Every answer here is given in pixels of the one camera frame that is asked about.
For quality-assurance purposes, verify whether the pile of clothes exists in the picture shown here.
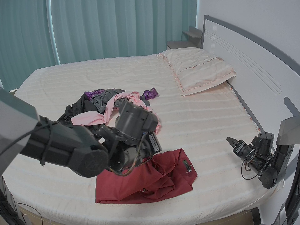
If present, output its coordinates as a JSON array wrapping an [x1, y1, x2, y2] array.
[[56, 87, 162, 135]]

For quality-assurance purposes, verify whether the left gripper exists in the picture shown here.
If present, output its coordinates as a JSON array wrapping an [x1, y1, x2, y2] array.
[[137, 131, 163, 166]]

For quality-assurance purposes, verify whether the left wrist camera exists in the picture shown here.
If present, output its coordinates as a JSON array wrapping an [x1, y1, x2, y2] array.
[[142, 110, 158, 133]]

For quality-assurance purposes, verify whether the dark red shirt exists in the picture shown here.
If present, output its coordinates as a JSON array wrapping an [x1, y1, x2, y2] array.
[[95, 148, 198, 204]]

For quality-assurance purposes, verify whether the grey bedside table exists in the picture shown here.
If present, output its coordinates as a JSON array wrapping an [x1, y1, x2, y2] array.
[[167, 25, 203, 50]]

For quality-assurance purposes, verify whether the black cable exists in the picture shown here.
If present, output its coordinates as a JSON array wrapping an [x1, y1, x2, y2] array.
[[17, 203, 43, 225]]

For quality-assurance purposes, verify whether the bed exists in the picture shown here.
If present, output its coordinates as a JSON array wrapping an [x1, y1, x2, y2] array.
[[0, 14, 300, 225]]

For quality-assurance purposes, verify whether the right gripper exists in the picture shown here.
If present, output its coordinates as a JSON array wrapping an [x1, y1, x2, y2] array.
[[226, 137, 253, 160]]

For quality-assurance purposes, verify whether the blue-green curtain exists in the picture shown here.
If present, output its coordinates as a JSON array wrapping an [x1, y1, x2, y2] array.
[[0, 0, 56, 92], [50, 0, 200, 66]]

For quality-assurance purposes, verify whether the cream pillow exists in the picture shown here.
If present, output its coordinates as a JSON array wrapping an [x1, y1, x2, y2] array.
[[157, 48, 237, 96]]

